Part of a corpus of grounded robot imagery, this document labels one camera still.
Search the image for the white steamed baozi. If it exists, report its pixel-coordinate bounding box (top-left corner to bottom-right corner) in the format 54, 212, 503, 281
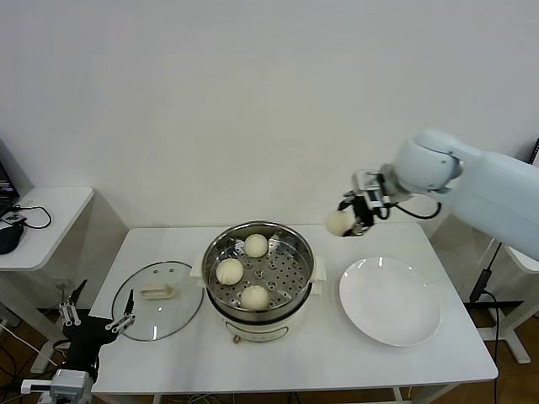
240, 284, 270, 311
216, 258, 244, 286
325, 210, 355, 237
244, 233, 270, 258

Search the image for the laptop beside black mouse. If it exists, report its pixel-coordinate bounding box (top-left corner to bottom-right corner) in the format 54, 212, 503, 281
0, 138, 22, 216

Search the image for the perforated steel steamer basket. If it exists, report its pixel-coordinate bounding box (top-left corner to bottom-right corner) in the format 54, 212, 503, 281
201, 219, 315, 315

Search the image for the white side table with mouse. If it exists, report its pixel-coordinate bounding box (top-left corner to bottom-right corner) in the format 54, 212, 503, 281
0, 186, 96, 375

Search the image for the white round plate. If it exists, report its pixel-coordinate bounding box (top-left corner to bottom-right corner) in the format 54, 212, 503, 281
339, 256, 443, 348

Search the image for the black computer mouse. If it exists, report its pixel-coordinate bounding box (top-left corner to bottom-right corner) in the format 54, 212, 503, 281
0, 224, 25, 256

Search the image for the black looped cable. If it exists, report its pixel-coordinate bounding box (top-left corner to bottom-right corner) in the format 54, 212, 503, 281
12, 204, 54, 231

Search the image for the cream electric cooking pot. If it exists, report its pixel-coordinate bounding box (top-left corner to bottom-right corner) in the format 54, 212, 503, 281
189, 254, 328, 347

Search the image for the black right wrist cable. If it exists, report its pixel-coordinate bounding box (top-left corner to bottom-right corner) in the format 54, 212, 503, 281
378, 200, 443, 221

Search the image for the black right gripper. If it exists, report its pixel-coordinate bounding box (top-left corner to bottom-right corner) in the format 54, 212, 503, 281
336, 191, 376, 239

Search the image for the glass lid with cream handle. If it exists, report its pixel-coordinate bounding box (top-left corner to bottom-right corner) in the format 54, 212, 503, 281
111, 260, 205, 341

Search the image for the black power adapter cable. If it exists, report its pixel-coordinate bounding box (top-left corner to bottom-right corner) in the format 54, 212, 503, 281
469, 242, 513, 350

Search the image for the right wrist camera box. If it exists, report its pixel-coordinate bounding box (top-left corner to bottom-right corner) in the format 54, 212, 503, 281
352, 169, 391, 210

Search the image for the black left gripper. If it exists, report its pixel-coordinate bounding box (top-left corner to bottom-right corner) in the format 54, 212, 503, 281
58, 279, 136, 371

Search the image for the black metal floor frame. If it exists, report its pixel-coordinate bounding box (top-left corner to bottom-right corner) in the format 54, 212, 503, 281
465, 299, 526, 315

